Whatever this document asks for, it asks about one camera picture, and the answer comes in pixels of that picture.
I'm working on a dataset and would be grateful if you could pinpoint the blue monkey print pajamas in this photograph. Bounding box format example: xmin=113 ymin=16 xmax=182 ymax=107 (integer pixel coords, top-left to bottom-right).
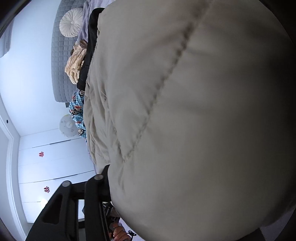
xmin=69 ymin=90 xmax=87 ymax=138

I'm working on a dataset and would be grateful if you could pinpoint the cream striped fleece garment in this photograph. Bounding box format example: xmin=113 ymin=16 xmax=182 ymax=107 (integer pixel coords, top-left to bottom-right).
xmin=64 ymin=40 xmax=88 ymax=84

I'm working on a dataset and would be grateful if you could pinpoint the beige puffer jacket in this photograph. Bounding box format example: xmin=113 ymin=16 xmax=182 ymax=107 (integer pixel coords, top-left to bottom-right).
xmin=84 ymin=1 xmax=295 ymax=240

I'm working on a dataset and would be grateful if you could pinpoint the lavender plush bed blanket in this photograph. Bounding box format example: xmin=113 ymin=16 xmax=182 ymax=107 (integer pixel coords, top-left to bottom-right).
xmin=77 ymin=0 xmax=115 ymax=42

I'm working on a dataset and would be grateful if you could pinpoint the white round pleated cushion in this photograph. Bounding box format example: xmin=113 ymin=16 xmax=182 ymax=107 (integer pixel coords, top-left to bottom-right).
xmin=59 ymin=8 xmax=83 ymax=38

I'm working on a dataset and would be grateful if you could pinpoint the grey quilted headboard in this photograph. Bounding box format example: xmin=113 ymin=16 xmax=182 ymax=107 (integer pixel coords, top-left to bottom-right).
xmin=51 ymin=0 xmax=85 ymax=103

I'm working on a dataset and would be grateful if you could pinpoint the black folded garment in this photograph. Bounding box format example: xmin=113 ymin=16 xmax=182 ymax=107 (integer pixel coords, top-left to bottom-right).
xmin=77 ymin=8 xmax=104 ymax=91

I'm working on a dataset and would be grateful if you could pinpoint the person's left hand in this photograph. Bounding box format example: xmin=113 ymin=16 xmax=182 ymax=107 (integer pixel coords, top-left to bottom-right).
xmin=111 ymin=222 xmax=137 ymax=241

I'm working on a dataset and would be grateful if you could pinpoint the white round fan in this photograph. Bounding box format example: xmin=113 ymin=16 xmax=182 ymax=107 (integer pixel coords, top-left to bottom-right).
xmin=59 ymin=114 xmax=78 ymax=138

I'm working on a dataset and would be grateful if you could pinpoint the white air conditioner unit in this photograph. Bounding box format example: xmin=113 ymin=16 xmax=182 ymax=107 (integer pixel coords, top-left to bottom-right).
xmin=0 ymin=19 xmax=14 ymax=57

